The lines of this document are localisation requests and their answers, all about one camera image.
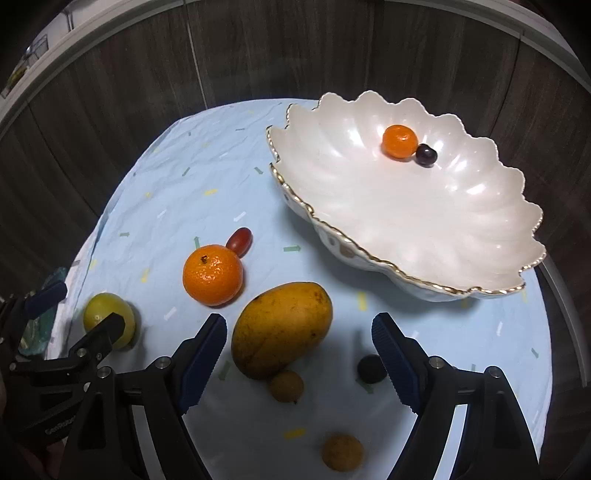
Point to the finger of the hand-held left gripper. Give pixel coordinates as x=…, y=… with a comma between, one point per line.
x=106, y=330
x=46, y=295

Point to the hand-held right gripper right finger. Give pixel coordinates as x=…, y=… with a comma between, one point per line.
x=392, y=355

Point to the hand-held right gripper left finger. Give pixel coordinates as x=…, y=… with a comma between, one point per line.
x=205, y=355

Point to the blueberry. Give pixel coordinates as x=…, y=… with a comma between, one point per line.
x=368, y=369

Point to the yellow mango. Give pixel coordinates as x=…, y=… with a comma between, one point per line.
x=281, y=330

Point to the large mandarin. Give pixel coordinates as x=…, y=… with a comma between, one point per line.
x=212, y=274

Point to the brown longan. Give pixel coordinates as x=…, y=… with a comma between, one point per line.
x=286, y=386
x=342, y=452

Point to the red grape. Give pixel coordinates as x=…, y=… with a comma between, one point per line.
x=239, y=241

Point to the white scalloped gold-rimmed bowl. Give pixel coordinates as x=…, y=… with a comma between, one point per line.
x=392, y=207

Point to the light blue patterned tablecloth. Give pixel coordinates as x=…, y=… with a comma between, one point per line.
x=207, y=161

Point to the dark purple grape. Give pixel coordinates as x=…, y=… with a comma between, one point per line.
x=425, y=155

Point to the small mandarin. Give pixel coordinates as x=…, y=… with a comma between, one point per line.
x=399, y=141

